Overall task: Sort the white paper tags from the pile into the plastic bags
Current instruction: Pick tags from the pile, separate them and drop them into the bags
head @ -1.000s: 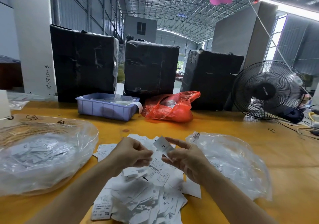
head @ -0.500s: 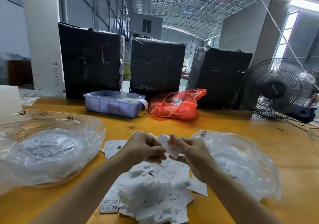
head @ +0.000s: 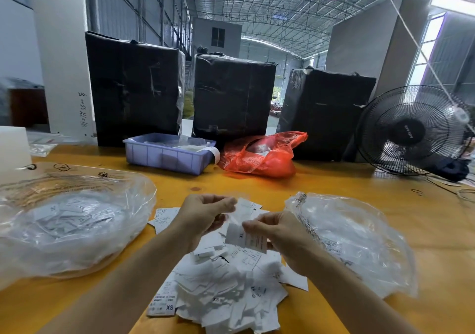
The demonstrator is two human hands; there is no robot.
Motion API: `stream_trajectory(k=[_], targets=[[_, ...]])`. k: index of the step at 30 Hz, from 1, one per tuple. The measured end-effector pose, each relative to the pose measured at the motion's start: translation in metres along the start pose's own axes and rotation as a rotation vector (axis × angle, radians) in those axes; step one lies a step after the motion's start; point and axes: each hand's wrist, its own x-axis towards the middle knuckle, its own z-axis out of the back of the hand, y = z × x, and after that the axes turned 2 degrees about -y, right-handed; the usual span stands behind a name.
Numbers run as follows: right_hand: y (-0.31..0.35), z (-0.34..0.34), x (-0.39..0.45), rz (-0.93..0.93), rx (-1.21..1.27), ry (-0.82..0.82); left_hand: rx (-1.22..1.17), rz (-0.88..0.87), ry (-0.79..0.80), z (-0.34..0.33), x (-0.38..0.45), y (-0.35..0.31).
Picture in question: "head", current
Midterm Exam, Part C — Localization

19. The grey cabin with window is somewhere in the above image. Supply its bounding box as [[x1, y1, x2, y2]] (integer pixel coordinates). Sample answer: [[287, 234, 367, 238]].
[[192, 18, 243, 58]]

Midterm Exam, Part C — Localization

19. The red plastic bag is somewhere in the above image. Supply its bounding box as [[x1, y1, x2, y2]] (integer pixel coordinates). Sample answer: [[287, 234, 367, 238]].
[[219, 130, 309, 179]]

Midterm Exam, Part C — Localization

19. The blue plastic bin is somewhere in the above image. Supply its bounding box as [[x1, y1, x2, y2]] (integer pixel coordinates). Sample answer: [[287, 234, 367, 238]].
[[123, 133, 221, 176]]

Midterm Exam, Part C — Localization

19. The black table fan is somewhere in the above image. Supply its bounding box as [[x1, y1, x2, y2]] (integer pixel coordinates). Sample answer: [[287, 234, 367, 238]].
[[357, 85, 472, 180]]

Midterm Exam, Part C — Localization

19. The large black wrapped bale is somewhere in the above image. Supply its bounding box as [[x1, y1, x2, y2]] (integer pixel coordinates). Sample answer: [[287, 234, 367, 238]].
[[277, 66, 377, 162], [192, 53, 277, 144], [85, 31, 187, 148]]

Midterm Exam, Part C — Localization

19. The white paper label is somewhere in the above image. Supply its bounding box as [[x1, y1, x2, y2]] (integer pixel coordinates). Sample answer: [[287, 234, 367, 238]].
[[225, 222, 268, 254]]

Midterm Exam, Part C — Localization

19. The bundle of cables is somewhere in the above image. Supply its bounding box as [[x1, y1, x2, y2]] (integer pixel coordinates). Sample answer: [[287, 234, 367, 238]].
[[427, 168, 475, 201]]

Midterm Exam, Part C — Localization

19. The person's left hand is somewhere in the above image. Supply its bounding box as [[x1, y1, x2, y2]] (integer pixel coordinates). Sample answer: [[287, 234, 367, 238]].
[[169, 193, 238, 252]]

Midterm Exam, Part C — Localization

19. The person's right forearm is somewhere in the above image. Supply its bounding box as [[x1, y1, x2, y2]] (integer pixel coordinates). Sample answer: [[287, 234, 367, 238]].
[[303, 257, 424, 334]]

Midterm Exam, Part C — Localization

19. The brown wooden cabinet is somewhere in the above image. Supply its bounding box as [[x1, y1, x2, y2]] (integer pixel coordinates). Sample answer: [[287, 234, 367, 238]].
[[10, 87, 50, 128]]

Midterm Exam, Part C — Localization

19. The person's right hand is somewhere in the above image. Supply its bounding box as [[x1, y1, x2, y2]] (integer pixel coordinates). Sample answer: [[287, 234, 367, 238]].
[[242, 210, 328, 278]]

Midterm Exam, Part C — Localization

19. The white foam box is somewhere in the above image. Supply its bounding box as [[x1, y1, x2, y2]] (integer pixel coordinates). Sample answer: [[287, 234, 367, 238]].
[[0, 126, 34, 182]]

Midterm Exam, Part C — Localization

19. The pile of white labels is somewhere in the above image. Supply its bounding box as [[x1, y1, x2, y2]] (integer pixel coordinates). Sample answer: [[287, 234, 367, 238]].
[[146, 198, 310, 334]]

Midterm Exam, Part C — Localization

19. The large clear bag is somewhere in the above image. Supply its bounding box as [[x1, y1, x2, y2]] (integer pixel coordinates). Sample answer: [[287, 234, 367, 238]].
[[0, 165, 158, 290]]

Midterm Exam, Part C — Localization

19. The person's left forearm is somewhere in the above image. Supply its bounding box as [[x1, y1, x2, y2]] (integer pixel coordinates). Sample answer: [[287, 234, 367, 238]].
[[37, 230, 190, 334]]

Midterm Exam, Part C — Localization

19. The clear plastic bag black print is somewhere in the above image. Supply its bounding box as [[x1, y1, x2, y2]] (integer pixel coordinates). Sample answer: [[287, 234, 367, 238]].
[[285, 192, 419, 299]]

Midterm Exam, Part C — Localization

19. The white pillar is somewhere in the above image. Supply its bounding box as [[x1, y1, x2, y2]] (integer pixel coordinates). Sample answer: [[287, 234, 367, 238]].
[[28, 0, 97, 139]]

